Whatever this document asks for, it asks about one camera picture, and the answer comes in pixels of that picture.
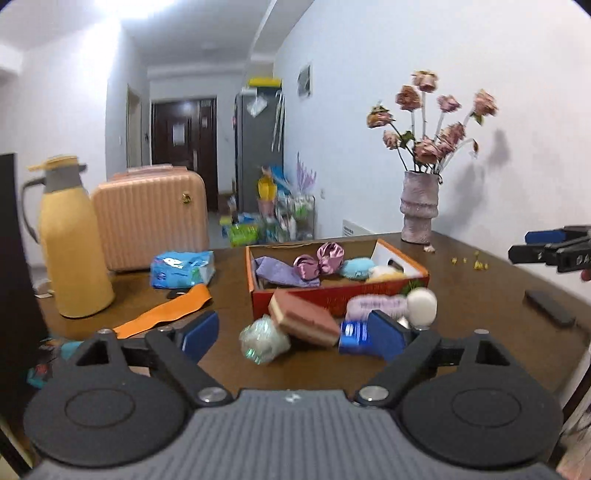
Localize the blue plastic packet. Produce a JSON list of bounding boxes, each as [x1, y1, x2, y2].
[[338, 320, 385, 356]]

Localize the pink textured vase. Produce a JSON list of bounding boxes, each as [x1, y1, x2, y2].
[[400, 170, 440, 245]]

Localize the blue tissue pack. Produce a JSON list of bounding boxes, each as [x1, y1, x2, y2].
[[150, 250, 217, 291]]

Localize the wall picture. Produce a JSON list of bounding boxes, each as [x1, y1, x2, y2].
[[296, 63, 313, 100]]

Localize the yellow plush toy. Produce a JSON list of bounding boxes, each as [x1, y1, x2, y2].
[[366, 265, 407, 284]]

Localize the yellow thermos jug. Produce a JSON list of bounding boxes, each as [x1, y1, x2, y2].
[[21, 154, 116, 319]]

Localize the purple knitted cloth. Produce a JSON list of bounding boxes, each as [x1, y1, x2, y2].
[[253, 256, 322, 289]]

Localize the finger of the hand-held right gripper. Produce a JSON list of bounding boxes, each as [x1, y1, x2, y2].
[[525, 229, 567, 245], [508, 243, 560, 267]]

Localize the scattered yellow crumbs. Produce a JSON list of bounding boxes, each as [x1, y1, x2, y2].
[[451, 251, 491, 271]]

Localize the light blue plush toy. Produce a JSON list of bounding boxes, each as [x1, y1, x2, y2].
[[340, 257, 376, 282]]

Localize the grey side door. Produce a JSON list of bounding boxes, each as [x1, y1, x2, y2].
[[126, 85, 143, 169]]

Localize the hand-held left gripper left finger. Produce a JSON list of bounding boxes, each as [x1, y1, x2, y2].
[[73, 310, 232, 409]]

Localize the orange cardboard box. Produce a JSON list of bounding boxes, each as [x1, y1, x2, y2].
[[244, 237, 430, 322]]

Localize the cluttered storage cart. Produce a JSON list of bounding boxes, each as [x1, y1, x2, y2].
[[221, 152, 320, 246]]

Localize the peach ribbed suitcase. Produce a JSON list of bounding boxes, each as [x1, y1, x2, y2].
[[91, 164, 211, 273]]

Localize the white wall radiator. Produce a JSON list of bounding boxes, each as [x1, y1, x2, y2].
[[341, 220, 393, 239]]

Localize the pink satin scrunchie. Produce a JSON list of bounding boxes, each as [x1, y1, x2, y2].
[[293, 242, 346, 282]]

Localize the black paper bag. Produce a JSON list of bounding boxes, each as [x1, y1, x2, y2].
[[0, 152, 48, 416]]

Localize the clear green ball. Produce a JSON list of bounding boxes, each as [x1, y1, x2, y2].
[[239, 315, 292, 366]]

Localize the teal plastic wrapper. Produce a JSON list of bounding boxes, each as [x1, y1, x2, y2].
[[27, 338, 80, 389]]

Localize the dark brown entrance door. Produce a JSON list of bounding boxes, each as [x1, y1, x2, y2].
[[151, 96, 218, 213]]

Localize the grey refrigerator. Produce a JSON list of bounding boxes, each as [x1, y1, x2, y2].
[[234, 89, 285, 213]]

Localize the dried pink roses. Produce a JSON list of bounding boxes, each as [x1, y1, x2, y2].
[[366, 69, 500, 175]]

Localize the orange strap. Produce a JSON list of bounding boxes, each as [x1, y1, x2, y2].
[[113, 283, 213, 340]]

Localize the brown sponge block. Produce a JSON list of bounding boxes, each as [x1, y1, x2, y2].
[[267, 290, 342, 348]]

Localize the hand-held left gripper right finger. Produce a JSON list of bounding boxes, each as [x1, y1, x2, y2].
[[355, 309, 515, 409]]

